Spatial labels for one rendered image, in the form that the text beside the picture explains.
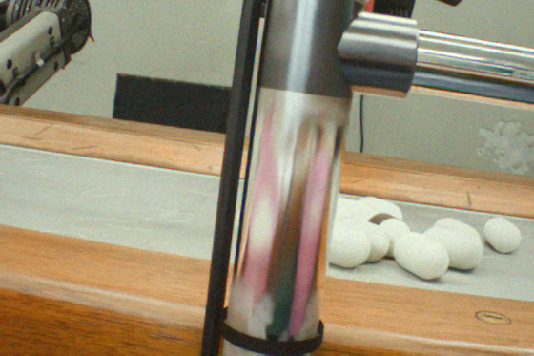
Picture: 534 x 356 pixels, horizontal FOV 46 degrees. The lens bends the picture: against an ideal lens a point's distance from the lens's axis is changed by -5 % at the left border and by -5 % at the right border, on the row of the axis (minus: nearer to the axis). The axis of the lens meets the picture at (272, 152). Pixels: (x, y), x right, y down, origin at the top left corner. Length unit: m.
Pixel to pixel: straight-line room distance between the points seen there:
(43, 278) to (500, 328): 0.14
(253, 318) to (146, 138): 0.42
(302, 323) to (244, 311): 0.01
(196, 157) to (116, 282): 0.36
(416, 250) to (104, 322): 0.18
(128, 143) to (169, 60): 1.91
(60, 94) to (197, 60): 0.55
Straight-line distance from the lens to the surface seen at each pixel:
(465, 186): 0.57
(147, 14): 2.49
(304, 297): 0.15
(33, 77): 0.99
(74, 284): 0.20
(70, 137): 0.58
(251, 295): 0.15
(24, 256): 0.22
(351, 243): 0.32
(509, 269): 0.39
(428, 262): 0.33
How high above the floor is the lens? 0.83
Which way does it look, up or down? 7 degrees down
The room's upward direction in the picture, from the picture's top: 8 degrees clockwise
